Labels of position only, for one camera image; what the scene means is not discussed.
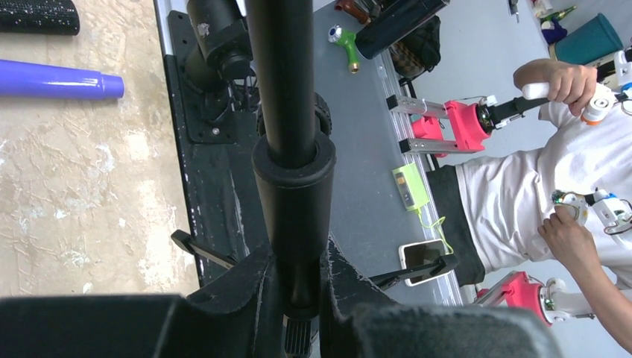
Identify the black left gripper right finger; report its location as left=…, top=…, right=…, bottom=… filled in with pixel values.
left=320, top=239, right=563, bottom=357

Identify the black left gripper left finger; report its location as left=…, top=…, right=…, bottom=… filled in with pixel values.
left=1, top=245, right=272, bottom=357

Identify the small black tripod stand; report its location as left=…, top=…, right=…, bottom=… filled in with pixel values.
left=245, top=1, right=335, bottom=357

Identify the purple microphone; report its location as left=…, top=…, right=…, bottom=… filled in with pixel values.
left=1, top=60, right=125, bottom=100

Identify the black speckled condenser microphone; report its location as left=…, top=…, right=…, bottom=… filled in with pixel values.
left=1, top=0, right=80, bottom=36

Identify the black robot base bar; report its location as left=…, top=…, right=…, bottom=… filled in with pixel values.
left=164, top=10, right=267, bottom=284

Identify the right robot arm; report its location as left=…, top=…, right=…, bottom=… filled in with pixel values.
left=186, top=0, right=253, bottom=92

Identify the white smartphone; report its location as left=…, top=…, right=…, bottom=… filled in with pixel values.
left=399, top=239, right=459, bottom=287

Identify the green power bank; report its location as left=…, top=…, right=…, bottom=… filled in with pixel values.
left=392, top=163, right=430, bottom=213

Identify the person in white shirt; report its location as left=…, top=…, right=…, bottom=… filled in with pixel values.
left=427, top=59, right=631, bottom=350

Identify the pink handheld gripper device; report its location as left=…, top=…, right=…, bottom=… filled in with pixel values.
left=386, top=83, right=549, bottom=157

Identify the green toy faucet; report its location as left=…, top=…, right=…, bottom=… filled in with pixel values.
left=328, top=25, right=360, bottom=74

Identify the teal bin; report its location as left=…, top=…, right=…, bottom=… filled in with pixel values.
left=549, top=13, right=624, bottom=65

